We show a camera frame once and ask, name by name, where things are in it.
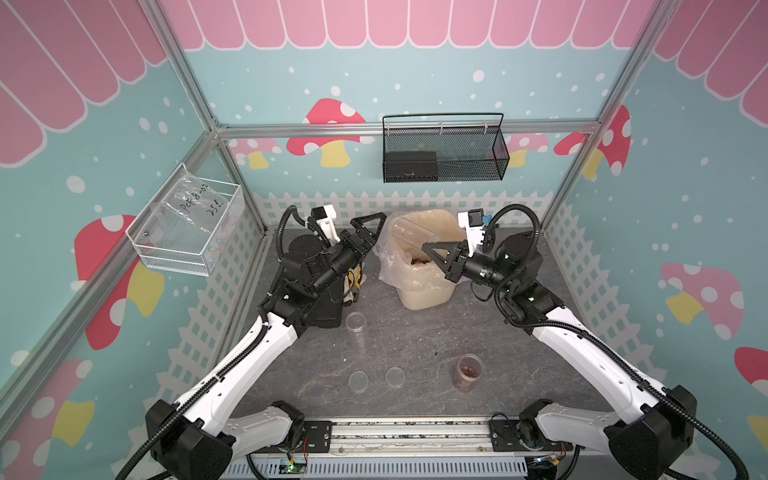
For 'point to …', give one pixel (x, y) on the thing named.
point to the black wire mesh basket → (444, 147)
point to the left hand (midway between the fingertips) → (384, 229)
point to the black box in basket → (411, 166)
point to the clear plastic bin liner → (399, 253)
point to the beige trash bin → (426, 298)
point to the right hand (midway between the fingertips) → (424, 248)
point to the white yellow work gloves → (354, 279)
